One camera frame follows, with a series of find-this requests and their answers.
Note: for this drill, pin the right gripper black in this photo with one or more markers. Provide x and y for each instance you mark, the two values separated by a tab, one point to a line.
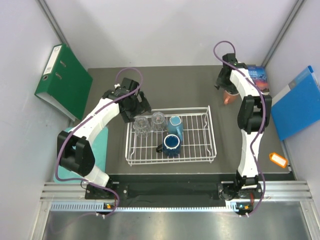
231	88

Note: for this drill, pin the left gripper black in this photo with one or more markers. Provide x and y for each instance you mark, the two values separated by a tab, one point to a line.
142	105

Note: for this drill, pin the orange patterned mug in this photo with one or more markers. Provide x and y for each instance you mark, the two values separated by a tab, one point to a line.
229	98

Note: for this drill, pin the dark blue mug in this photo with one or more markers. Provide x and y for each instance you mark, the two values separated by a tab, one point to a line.
171	146

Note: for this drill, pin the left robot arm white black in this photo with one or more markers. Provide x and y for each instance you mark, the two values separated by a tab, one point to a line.
106	109

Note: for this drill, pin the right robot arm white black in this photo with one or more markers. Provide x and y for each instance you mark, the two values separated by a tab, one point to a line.
252	119

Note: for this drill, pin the clear glass left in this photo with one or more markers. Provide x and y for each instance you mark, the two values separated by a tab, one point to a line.
141	126

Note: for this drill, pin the clear glass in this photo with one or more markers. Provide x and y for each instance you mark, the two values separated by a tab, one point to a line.
141	126
158	122

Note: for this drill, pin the clear glass right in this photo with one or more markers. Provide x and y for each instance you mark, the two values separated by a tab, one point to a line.
158	122

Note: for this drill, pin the Jane Eyre book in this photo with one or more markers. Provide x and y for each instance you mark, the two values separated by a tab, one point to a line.
259	76

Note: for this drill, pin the light blue mug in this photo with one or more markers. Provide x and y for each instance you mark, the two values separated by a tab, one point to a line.
175	126

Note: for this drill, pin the teal cutting board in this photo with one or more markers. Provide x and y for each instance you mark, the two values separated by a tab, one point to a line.
100	152

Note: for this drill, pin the green lever arch binder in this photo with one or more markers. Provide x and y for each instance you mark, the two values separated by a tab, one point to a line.
65	84

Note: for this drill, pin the blue folder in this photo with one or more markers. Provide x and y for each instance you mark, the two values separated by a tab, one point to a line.
297	105

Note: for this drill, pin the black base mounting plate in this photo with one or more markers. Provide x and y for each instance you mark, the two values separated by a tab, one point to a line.
170	190

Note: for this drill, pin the orange key tag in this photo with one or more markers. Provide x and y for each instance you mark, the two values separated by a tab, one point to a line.
278	160

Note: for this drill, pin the white wire dish rack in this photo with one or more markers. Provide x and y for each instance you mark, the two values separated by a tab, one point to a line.
198	143

